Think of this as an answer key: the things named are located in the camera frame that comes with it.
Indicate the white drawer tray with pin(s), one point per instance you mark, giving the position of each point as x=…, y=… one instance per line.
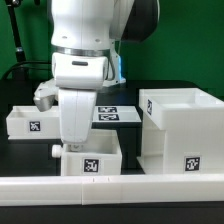
x=101, y=155
x=28, y=123

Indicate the white marker tag plate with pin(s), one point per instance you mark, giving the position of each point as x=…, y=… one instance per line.
x=122, y=114

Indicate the white drawer housing box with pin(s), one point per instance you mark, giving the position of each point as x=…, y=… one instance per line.
x=182, y=132

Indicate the white rear drawer tray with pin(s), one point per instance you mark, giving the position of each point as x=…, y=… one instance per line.
x=28, y=123

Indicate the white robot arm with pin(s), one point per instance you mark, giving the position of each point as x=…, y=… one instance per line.
x=82, y=34

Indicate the white L-shaped border fence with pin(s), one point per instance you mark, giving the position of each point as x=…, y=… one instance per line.
x=92, y=190

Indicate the white front drawer tray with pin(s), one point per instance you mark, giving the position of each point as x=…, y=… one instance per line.
x=101, y=155

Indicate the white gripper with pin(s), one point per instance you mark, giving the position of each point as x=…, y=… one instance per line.
x=75, y=82

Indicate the black camera stand pole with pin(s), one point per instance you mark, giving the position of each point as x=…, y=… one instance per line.
x=18, y=71

